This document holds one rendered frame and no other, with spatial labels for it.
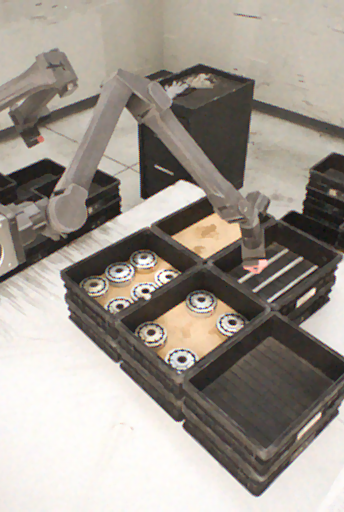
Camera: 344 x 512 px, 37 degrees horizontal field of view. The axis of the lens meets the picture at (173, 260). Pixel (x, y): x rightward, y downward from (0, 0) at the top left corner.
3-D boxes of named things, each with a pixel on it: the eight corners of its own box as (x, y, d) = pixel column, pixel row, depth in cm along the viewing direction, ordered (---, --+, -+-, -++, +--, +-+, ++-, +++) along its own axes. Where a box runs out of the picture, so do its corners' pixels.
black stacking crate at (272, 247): (268, 334, 165) (273, 309, 158) (203, 288, 182) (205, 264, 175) (337, 279, 186) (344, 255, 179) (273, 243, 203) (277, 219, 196)
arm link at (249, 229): (234, 223, 141) (254, 228, 138) (243, 205, 144) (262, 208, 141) (238, 238, 146) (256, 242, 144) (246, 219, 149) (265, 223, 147)
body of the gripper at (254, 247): (243, 260, 149) (239, 246, 143) (241, 232, 155) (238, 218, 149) (265, 258, 148) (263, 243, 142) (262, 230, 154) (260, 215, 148)
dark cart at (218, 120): (188, 238, 338) (193, 109, 281) (140, 213, 361) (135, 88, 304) (241, 202, 373) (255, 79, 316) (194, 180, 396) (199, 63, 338)
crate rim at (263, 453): (265, 462, 121) (267, 457, 120) (179, 385, 138) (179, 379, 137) (357, 371, 142) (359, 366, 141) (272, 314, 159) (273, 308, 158)
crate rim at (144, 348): (179, 385, 138) (179, 379, 137) (112, 325, 155) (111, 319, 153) (272, 314, 159) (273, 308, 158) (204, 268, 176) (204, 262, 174)
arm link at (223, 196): (120, 106, 127) (144, 90, 118) (132, 92, 129) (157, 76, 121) (221, 226, 144) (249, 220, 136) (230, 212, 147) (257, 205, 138)
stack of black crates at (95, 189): (75, 276, 287) (64, 210, 258) (42, 254, 302) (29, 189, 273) (126, 244, 310) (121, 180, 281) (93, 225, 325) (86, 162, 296)
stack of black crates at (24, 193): (32, 247, 307) (22, 199, 285) (3, 227, 322) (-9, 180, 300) (83, 219, 330) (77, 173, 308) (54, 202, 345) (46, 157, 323)
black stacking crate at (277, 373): (261, 481, 128) (266, 458, 120) (180, 406, 144) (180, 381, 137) (348, 392, 148) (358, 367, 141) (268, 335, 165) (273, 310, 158)
